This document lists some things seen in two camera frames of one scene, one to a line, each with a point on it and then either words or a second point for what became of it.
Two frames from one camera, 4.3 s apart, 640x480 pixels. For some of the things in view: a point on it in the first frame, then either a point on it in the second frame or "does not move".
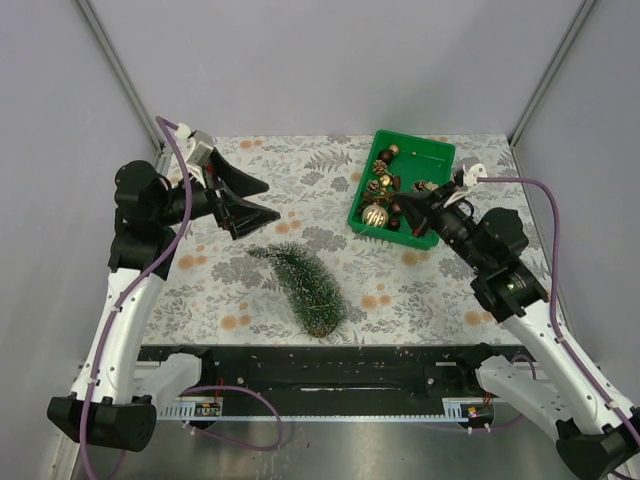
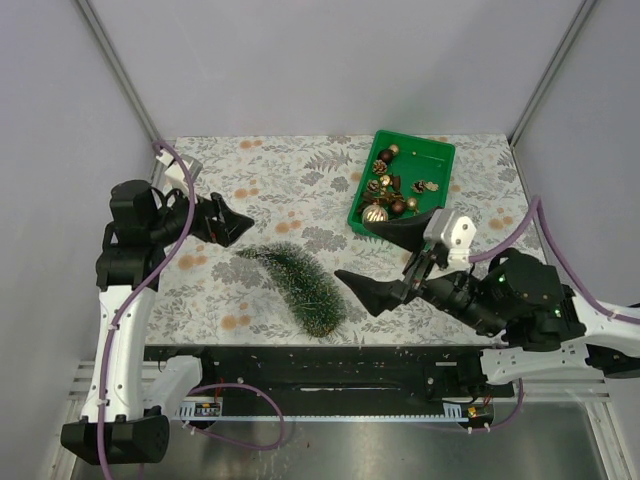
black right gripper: [419, 206] -> [374, 294]
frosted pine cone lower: [373, 185] does not move
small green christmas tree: [315, 294] does not move
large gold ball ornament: [375, 215] does not move
